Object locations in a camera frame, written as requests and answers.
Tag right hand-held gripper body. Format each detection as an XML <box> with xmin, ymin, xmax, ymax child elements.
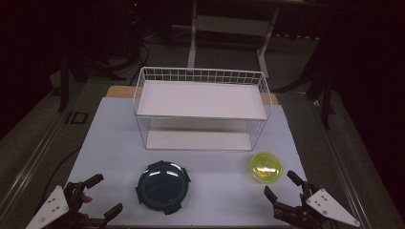
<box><xmin>273</xmin><ymin>181</ymin><xmax>361</xmax><ymax>229</ymax></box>

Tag wooden table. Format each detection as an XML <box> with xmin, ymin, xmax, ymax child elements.
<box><xmin>105</xmin><ymin>85</ymin><xmax>280</xmax><ymax>106</ymax></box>

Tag yellow-green round container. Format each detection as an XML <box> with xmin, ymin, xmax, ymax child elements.
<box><xmin>249</xmin><ymin>151</ymin><xmax>284</xmax><ymax>184</ymax></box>

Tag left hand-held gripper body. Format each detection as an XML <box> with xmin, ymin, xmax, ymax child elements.
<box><xmin>25</xmin><ymin>180</ymin><xmax>107</xmax><ymax>229</ymax></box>

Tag black equipment tower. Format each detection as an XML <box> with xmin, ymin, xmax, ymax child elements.
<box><xmin>125</xmin><ymin>0</ymin><xmax>144</xmax><ymax>61</ymax></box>

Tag black floor socket plate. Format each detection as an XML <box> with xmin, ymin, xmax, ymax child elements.
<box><xmin>65</xmin><ymin>111</ymin><xmax>89</xmax><ymax>126</ymax></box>

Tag black floor cable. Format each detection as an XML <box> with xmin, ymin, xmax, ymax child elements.
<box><xmin>33</xmin><ymin>145</ymin><xmax>82</xmax><ymax>220</ymax></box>

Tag white metal table frame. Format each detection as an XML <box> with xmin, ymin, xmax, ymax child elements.
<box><xmin>186</xmin><ymin>0</ymin><xmax>281</xmax><ymax>79</ymax></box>

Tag white wire shelf rack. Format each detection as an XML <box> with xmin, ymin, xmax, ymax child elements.
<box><xmin>133</xmin><ymin>66</ymin><xmax>273</xmax><ymax>152</ymax></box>

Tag dark blue round lidded container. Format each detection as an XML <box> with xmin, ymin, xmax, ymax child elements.
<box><xmin>135</xmin><ymin>159</ymin><xmax>192</xmax><ymax>216</ymax></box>

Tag black cable bundle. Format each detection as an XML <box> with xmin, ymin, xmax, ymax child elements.
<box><xmin>108</xmin><ymin>41</ymin><xmax>152</xmax><ymax>87</ymax></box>

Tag black stand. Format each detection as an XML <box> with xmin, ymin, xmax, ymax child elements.
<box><xmin>57</xmin><ymin>52</ymin><xmax>71</xmax><ymax>113</ymax></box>
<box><xmin>305</xmin><ymin>63</ymin><xmax>336</xmax><ymax>130</ymax></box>

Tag metal floor rail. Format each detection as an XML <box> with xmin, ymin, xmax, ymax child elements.
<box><xmin>309</xmin><ymin>98</ymin><xmax>374</xmax><ymax>229</ymax></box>
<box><xmin>0</xmin><ymin>94</ymin><xmax>84</xmax><ymax>219</ymax></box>

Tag white table cover sheet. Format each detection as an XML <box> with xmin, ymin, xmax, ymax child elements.
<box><xmin>65</xmin><ymin>96</ymin><xmax>309</xmax><ymax>227</ymax></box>

